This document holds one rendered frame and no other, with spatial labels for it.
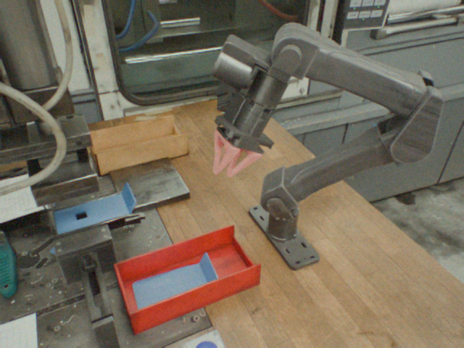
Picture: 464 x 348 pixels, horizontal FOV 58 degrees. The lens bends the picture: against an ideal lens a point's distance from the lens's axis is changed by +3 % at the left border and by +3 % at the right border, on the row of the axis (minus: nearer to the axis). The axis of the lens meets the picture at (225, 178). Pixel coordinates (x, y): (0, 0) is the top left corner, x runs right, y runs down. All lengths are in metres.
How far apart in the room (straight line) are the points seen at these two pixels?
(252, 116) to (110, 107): 0.79
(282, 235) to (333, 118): 1.01
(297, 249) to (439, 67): 1.41
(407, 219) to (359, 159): 1.72
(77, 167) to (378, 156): 0.52
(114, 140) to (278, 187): 0.58
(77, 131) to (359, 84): 0.48
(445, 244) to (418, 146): 1.69
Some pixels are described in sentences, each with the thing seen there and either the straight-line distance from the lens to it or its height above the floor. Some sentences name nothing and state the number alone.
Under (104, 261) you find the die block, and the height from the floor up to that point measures 0.93.
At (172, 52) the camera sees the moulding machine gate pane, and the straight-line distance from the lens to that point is 1.40.
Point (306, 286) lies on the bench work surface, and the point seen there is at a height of 0.90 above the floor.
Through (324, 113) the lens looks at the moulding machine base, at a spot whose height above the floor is 0.71.
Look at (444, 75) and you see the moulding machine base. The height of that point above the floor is 0.77.
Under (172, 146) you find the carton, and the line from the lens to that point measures 1.13.
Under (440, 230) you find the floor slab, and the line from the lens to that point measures 2.48.
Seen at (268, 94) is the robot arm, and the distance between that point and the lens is 0.69.
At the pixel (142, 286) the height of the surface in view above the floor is 0.91.
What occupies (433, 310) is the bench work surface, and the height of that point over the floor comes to 0.90.
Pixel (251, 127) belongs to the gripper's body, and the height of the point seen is 1.20.
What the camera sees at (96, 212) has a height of 0.99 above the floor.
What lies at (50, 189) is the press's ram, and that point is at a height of 1.13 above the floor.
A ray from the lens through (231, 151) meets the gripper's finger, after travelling 0.70.
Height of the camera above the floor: 1.55
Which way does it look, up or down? 38 degrees down
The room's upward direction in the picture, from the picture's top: straight up
